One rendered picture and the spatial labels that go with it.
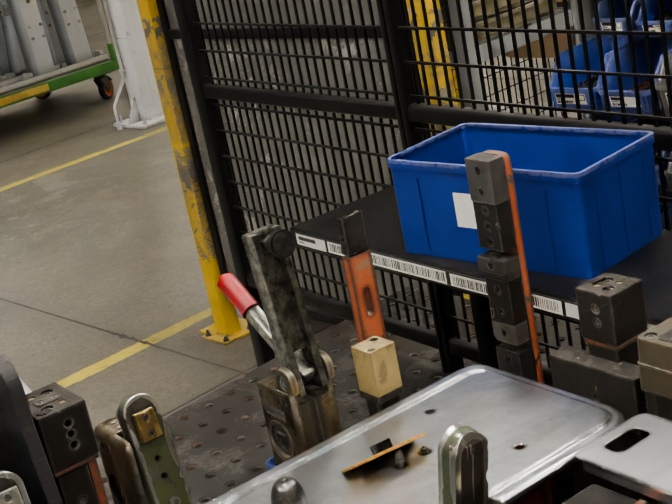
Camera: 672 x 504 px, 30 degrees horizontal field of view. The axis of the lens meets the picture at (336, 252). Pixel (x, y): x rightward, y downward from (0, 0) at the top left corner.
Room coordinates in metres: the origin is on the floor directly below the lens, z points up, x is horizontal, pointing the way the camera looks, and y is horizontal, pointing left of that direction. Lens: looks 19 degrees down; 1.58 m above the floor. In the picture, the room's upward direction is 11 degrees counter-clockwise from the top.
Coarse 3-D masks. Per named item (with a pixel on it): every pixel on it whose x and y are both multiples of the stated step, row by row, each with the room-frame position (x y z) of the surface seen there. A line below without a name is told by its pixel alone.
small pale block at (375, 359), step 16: (352, 352) 1.21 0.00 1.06; (368, 352) 1.19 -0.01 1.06; (384, 352) 1.19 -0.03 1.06; (368, 368) 1.19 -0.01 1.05; (384, 368) 1.19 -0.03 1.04; (368, 384) 1.19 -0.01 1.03; (384, 384) 1.19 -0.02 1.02; (400, 384) 1.20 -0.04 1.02; (368, 400) 1.21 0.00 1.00; (384, 400) 1.19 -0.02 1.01
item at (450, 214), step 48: (432, 144) 1.62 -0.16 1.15; (480, 144) 1.65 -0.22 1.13; (528, 144) 1.59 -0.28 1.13; (576, 144) 1.53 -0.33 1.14; (624, 144) 1.48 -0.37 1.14; (432, 192) 1.51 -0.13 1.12; (528, 192) 1.40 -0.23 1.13; (576, 192) 1.35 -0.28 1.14; (624, 192) 1.39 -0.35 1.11; (432, 240) 1.53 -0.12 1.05; (528, 240) 1.41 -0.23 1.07; (576, 240) 1.35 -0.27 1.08; (624, 240) 1.39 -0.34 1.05
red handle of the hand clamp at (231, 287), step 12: (228, 276) 1.27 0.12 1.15; (228, 288) 1.26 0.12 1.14; (240, 288) 1.26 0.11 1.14; (240, 300) 1.24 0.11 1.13; (252, 300) 1.24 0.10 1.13; (240, 312) 1.24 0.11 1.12; (252, 312) 1.23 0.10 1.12; (252, 324) 1.23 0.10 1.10; (264, 324) 1.22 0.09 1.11; (264, 336) 1.21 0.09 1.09; (300, 360) 1.18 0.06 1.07; (300, 372) 1.17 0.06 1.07; (312, 372) 1.17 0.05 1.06
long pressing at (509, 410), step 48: (432, 384) 1.21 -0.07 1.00; (480, 384) 1.19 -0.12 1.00; (528, 384) 1.17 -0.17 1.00; (384, 432) 1.13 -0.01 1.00; (432, 432) 1.11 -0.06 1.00; (480, 432) 1.09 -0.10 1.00; (528, 432) 1.07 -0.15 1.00; (576, 432) 1.05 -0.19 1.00; (336, 480) 1.05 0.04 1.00; (384, 480) 1.04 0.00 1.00; (432, 480) 1.02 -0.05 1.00; (528, 480) 0.99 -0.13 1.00
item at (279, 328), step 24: (264, 240) 1.18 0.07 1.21; (288, 240) 1.17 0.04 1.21; (264, 264) 1.18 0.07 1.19; (288, 264) 1.19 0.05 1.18; (264, 288) 1.17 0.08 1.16; (288, 288) 1.19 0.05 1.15; (288, 312) 1.18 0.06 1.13; (288, 336) 1.17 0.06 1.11; (312, 336) 1.18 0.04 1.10; (288, 360) 1.16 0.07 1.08; (312, 360) 1.18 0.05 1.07
